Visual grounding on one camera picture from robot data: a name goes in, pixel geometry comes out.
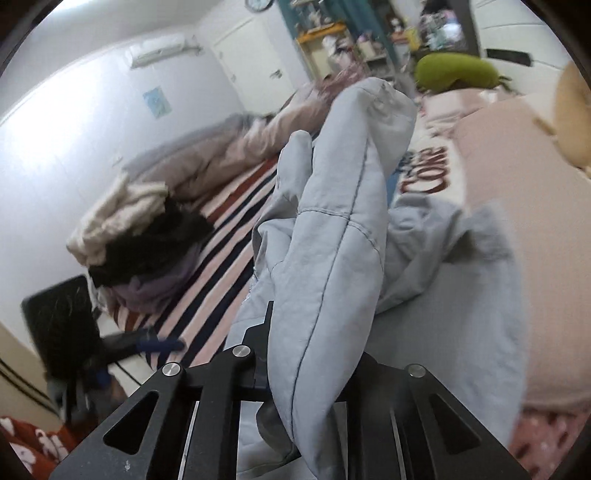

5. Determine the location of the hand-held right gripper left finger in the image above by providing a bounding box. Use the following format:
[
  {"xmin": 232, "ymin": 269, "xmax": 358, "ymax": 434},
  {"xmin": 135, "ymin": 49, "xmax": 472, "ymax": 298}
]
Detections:
[{"xmin": 48, "ymin": 300, "xmax": 274, "ymax": 480}]

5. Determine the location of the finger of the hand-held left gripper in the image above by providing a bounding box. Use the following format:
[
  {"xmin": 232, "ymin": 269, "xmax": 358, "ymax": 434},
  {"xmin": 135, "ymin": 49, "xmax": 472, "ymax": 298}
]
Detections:
[
  {"xmin": 87, "ymin": 364, "xmax": 112, "ymax": 394},
  {"xmin": 103, "ymin": 325, "xmax": 186, "ymax": 361}
]

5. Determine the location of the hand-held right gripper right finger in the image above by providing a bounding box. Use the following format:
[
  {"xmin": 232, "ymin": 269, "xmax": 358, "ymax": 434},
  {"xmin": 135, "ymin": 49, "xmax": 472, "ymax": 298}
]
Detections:
[{"xmin": 323, "ymin": 353, "xmax": 533, "ymax": 480}]

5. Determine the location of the light blue jacket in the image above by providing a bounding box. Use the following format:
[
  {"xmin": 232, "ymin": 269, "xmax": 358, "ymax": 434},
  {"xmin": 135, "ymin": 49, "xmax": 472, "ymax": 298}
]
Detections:
[{"xmin": 224, "ymin": 77, "xmax": 530, "ymax": 480}]

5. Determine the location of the purple garment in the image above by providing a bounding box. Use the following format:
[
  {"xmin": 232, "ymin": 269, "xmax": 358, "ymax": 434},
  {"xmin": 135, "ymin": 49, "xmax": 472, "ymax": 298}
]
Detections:
[{"xmin": 99, "ymin": 248, "xmax": 205, "ymax": 320}]

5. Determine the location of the red patterned cloth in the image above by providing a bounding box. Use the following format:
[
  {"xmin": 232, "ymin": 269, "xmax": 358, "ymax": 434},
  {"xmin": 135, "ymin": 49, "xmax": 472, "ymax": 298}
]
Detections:
[{"xmin": 0, "ymin": 414, "xmax": 80, "ymax": 472}]

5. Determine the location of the black garment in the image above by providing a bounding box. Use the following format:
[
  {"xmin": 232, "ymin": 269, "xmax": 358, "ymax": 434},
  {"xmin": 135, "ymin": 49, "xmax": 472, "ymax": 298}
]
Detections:
[{"xmin": 87, "ymin": 200, "xmax": 216, "ymax": 288}]

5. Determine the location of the striped bed sheet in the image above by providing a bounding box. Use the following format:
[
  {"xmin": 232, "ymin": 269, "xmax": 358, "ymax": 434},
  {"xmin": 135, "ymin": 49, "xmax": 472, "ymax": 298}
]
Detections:
[{"xmin": 99, "ymin": 90, "xmax": 468, "ymax": 394}]

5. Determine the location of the grey pink duvet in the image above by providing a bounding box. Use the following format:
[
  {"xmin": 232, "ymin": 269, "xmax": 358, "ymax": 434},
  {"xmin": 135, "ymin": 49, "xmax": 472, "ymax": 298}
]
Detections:
[{"xmin": 122, "ymin": 64, "xmax": 366, "ymax": 200}]

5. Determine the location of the pink ribbed blanket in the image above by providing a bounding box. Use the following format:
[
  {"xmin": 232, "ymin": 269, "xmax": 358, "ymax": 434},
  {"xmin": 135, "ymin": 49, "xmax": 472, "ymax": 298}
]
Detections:
[{"xmin": 454, "ymin": 96, "xmax": 591, "ymax": 412}]

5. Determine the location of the white air conditioner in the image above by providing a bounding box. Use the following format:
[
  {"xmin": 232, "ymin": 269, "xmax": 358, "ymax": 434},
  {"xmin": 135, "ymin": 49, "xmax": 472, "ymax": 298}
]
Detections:
[{"xmin": 129, "ymin": 34, "xmax": 204, "ymax": 70}]

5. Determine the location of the pink pillow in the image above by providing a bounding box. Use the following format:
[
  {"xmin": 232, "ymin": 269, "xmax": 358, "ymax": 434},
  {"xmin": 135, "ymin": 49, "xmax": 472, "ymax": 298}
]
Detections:
[{"xmin": 422, "ymin": 87, "xmax": 491, "ymax": 121}]

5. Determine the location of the white door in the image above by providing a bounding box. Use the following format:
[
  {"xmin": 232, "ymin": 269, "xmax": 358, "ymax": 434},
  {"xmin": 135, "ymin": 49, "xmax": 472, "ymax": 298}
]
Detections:
[{"xmin": 209, "ymin": 16, "xmax": 297, "ymax": 99}]

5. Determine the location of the pink bag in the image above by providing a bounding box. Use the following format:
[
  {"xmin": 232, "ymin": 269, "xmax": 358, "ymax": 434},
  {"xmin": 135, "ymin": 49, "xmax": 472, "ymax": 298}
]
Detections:
[{"xmin": 318, "ymin": 62, "xmax": 371, "ymax": 100}]

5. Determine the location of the green plush pillow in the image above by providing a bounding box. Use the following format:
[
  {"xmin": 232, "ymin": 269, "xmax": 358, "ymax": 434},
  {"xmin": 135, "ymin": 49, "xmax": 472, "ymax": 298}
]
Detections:
[{"xmin": 414, "ymin": 51, "xmax": 511, "ymax": 92}]

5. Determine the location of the yellow shelf unit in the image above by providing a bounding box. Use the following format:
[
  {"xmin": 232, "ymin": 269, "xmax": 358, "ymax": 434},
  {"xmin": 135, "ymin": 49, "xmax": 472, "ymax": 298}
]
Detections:
[{"xmin": 295, "ymin": 25, "xmax": 357, "ymax": 80}]

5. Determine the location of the white storage cart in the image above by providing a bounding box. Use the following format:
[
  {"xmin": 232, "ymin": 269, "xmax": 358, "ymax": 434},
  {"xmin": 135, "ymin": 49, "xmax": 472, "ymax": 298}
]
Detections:
[{"xmin": 355, "ymin": 34, "xmax": 399, "ymax": 78}]

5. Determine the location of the teal curtain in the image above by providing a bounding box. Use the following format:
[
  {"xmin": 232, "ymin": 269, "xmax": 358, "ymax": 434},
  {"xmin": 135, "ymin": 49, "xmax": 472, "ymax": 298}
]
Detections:
[{"xmin": 276, "ymin": 0, "xmax": 398, "ymax": 43}]

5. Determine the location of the dark bookshelf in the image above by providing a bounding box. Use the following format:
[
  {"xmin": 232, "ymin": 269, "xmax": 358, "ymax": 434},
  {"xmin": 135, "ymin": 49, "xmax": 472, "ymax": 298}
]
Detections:
[{"xmin": 416, "ymin": 0, "xmax": 479, "ymax": 54}]

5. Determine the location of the white bed headboard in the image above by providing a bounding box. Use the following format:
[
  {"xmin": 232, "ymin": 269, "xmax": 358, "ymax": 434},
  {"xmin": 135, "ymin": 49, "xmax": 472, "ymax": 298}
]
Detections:
[{"xmin": 471, "ymin": 0, "xmax": 583, "ymax": 99}]

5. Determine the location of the light blue wall poster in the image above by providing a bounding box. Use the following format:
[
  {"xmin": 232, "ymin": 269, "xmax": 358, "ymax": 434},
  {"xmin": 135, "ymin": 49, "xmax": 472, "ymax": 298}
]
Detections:
[{"xmin": 141, "ymin": 86, "xmax": 173, "ymax": 119}]

